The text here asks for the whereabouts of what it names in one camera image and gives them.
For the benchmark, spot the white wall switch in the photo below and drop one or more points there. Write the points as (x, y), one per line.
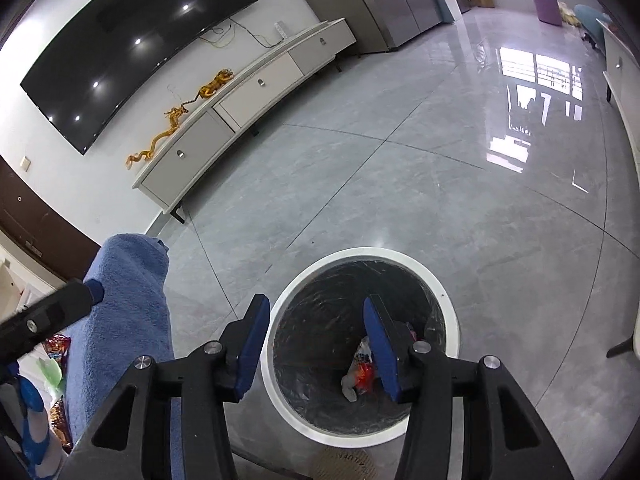
(25, 163)

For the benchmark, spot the red white wrapper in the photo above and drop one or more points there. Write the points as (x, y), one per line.
(361, 375)

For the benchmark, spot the white side table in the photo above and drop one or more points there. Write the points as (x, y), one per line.
(625, 110)

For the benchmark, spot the long golden dragon figurine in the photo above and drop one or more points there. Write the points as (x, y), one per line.
(150, 151)

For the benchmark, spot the stout golden dragon figurine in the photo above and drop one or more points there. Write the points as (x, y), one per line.
(216, 83)

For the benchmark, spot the grey refrigerator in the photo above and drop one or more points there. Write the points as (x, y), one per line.
(395, 0)

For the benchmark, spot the blue chair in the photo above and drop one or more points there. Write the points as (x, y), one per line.
(590, 22)

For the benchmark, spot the person's left hand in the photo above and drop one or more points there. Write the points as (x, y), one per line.
(32, 410)

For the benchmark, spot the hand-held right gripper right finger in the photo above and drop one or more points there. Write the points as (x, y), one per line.
(380, 355)

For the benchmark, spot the purple stool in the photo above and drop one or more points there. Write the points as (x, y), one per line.
(545, 9)

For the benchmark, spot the yellow bag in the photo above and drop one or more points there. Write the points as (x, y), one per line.
(568, 15)

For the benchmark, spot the white grey television cabinet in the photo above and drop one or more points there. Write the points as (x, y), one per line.
(200, 145)

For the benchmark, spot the green wrapper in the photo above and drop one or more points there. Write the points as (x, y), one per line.
(51, 376)

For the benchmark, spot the brown snack bag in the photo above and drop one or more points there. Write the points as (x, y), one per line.
(61, 422)

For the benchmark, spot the red snack bag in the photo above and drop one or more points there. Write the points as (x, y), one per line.
(56, 347)

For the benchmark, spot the black wall television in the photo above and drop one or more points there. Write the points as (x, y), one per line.
(135, 45)

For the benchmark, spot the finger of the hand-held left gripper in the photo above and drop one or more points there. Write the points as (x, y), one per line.
(55, 310)

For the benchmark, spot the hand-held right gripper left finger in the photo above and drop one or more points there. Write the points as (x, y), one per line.
(250, 350)

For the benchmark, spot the white panelled cabinet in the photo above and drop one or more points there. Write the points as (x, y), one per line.
(12, 285)

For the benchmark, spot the brown entrance door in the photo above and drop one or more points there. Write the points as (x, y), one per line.
(45, 230)

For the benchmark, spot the blue fluffy rug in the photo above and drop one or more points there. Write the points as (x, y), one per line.
(125, 320)

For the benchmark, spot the round white trash bin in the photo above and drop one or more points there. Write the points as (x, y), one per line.
(350, 256)

